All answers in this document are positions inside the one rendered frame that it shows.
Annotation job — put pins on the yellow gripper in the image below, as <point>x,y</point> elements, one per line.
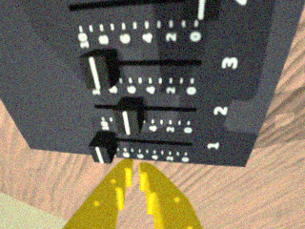
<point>170,208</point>

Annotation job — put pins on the black lighting desk panel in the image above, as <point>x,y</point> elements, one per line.
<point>180,88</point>

